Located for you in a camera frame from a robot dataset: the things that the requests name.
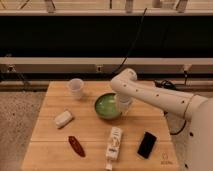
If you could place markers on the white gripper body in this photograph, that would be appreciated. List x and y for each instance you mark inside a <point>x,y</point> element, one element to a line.
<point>122,105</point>

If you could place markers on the green ceramic bowl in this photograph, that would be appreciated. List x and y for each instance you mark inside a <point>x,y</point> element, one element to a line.
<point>105,107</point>

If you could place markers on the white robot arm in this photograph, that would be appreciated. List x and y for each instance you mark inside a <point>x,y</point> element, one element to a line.
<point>198,110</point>

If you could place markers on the black smartphone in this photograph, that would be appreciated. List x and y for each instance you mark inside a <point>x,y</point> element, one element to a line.
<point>146,145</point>

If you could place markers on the white lotion tube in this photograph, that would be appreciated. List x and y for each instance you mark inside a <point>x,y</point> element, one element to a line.
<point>113,147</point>

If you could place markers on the clear plastic cup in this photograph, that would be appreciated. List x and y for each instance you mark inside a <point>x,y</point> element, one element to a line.
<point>76,86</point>

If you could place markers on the dark red chili pepper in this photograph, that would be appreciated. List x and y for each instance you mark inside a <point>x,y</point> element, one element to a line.
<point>76,146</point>

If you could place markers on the white soap bar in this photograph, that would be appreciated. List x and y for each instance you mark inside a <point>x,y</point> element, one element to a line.
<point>63,119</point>

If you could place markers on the white wall outlet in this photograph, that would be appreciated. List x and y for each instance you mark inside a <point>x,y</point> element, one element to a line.
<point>99,69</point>

